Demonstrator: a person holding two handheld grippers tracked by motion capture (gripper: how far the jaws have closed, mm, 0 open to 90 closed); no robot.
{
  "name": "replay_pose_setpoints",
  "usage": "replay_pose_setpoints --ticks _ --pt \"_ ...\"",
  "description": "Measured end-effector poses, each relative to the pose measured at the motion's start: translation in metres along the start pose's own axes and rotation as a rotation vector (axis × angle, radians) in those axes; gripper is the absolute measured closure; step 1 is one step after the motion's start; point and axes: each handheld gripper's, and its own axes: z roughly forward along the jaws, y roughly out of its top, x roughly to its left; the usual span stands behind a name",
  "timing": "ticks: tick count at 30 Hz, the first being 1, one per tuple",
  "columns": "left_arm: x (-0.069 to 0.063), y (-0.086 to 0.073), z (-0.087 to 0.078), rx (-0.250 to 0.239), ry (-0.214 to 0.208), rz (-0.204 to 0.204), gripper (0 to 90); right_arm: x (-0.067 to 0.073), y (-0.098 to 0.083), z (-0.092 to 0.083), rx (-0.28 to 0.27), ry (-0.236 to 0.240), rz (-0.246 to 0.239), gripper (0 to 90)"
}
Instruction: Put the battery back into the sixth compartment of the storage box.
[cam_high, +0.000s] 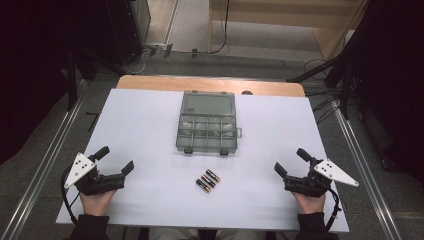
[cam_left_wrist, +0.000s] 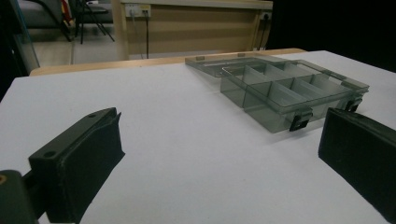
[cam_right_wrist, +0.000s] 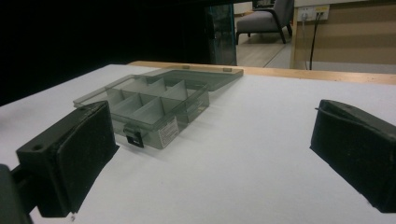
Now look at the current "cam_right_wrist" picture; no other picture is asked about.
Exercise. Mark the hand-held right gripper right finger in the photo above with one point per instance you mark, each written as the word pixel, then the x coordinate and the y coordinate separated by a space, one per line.
pixel 358 149

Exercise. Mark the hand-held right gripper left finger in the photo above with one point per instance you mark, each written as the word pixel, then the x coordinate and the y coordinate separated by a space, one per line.
pixel 71 155

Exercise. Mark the clear grey compartment organizer box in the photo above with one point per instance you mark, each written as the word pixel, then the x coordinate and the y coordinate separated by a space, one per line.
pixel 155 102

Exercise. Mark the wooden counter panel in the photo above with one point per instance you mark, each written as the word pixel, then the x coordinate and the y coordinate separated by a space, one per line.
pixel 345 37

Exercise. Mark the grey armchair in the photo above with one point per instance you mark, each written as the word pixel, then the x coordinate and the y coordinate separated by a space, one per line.
pixel 264 18

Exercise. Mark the teal framed glass panel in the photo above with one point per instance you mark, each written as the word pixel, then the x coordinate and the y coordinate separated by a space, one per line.
pixel 221 34

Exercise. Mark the white wall socket strip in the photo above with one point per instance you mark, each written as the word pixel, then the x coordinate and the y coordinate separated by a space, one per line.
pixel 313 13

